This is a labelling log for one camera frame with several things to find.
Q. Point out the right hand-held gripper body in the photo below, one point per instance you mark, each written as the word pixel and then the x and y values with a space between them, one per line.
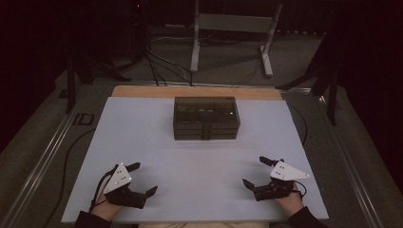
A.
pixel 285 173

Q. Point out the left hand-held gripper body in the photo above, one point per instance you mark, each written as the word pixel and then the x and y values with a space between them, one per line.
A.
pixel 118 179

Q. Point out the smoky transparent drawer box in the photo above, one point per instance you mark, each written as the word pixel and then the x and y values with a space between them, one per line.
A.
pixel 206 126

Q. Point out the person's right hand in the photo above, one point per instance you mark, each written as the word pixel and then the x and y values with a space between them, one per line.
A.
pixel 293 202

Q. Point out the person's left hand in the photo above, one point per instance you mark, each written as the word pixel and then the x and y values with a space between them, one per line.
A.
pixel 104 209

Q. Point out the black tripod stand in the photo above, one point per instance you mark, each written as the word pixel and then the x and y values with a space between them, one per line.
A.
pixel 332 95
pixel 71 88

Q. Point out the grey metal stand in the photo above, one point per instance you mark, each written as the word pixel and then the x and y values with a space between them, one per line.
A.
pixel 234 22

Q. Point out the aluminium floor rail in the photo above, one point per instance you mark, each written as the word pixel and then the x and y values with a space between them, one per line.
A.
pixel 351 177
pixel 41 164

